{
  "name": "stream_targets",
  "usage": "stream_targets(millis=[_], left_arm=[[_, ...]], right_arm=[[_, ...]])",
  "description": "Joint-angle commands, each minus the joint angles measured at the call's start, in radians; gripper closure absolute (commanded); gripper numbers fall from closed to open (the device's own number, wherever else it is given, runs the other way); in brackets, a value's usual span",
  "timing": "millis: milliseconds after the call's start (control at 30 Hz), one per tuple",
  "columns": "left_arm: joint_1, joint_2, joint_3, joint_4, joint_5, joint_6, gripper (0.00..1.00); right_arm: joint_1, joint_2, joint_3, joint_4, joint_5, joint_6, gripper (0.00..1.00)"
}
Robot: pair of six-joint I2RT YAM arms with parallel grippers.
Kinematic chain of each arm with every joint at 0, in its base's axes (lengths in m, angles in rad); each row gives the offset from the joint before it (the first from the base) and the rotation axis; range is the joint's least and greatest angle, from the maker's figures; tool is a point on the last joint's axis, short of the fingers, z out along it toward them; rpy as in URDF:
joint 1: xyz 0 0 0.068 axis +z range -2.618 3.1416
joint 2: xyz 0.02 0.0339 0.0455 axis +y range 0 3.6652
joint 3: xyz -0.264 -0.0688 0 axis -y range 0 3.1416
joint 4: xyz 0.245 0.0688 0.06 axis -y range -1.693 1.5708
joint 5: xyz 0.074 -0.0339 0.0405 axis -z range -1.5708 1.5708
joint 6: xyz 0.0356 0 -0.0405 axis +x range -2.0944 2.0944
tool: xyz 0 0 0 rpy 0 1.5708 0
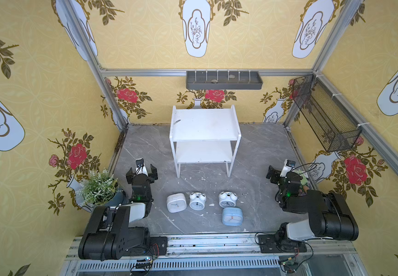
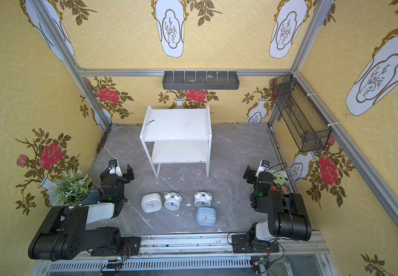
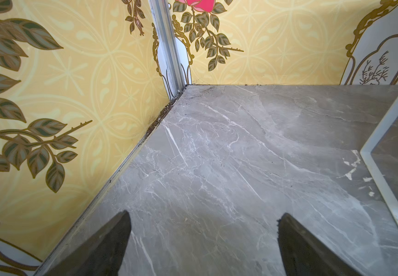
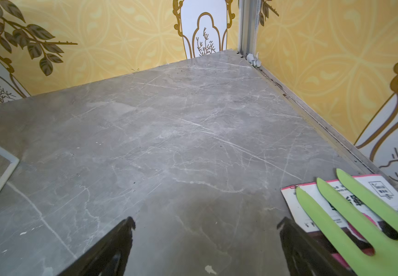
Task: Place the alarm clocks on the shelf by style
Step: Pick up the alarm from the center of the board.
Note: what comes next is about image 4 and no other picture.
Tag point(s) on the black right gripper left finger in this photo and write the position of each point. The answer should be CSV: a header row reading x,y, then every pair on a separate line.
x,y
109,256

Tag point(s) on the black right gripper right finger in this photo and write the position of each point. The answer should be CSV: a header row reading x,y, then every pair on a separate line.
x,y
304,255

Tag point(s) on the green plastic garden fork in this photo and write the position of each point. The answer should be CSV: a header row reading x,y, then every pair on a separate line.
x,y
384,262

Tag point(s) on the pink white seed packet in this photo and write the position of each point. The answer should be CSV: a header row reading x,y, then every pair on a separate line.
x,y
375,183

